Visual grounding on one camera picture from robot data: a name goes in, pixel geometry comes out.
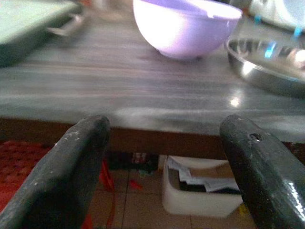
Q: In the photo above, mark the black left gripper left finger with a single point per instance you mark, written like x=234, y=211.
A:
x=52, y=181

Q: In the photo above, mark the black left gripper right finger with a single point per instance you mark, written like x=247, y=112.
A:
x=269, y=181

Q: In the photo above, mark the red stool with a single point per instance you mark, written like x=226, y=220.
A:
x=19, y=162

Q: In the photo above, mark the white plastic bin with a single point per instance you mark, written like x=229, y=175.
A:
x=190, y=202

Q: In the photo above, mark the steel plate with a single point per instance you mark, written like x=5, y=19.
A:
x=262, y=76

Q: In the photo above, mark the grey marble counter table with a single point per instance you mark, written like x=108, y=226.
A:
x=119, y=83

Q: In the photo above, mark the white kitchen machine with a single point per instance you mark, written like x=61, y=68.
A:
x=274, y=12

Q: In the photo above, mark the purple plastic bowl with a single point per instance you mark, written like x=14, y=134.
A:
x=181, y=31

